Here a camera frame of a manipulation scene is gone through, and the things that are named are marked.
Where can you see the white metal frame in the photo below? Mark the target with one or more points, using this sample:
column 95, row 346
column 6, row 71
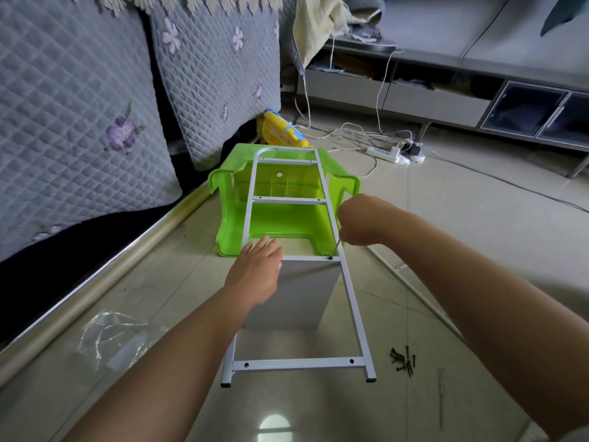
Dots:
column 414, row 292
column 294, row 363

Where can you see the yellow plastic basket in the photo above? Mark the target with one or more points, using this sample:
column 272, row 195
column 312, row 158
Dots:
column 283, row 131

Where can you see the person's left forearm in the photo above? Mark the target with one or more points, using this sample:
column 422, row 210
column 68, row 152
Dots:
column 156, row 373

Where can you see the grey marble TV cabinet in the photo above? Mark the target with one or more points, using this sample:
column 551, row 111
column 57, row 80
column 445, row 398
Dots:
column 460, row 78

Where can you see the clear plastic screw bag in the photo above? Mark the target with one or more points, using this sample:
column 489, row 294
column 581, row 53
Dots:
column 110, row 340

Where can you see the pile of black screws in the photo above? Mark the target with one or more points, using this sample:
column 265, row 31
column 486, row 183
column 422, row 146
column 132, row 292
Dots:
column 402, row 360

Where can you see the white power strip with plugs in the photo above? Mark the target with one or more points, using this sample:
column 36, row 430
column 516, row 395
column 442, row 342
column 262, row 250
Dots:
column 412, row 150

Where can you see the pile of pale cloth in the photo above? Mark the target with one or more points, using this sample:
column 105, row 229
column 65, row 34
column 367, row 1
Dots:
column 327, row 23

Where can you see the long white power strip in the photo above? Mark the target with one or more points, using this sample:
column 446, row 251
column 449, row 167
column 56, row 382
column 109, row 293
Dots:
column 386, row 154

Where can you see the person's right hand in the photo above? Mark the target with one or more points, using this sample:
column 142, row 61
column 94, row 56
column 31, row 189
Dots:
column 361, row 221

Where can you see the grey textured furniture cover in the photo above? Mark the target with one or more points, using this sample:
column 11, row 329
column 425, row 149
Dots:
column 83, row 106

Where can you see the green plastic stool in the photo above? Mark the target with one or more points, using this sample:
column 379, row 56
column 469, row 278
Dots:
column 285, row 221

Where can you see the blue cloth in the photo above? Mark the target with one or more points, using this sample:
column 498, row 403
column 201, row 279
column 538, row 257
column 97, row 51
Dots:
column 566, row 9

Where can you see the person's left hand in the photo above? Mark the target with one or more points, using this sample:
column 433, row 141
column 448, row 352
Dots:
column 258, row 273

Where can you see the person's right forearm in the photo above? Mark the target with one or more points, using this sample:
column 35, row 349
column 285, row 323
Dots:
column 497, row 317

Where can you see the white wooden board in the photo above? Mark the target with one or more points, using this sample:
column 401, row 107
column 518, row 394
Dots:
column 299, row 294

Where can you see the chrome metal base rail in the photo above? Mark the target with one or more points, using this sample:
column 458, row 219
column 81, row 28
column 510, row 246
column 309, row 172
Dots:
column 92, row 290

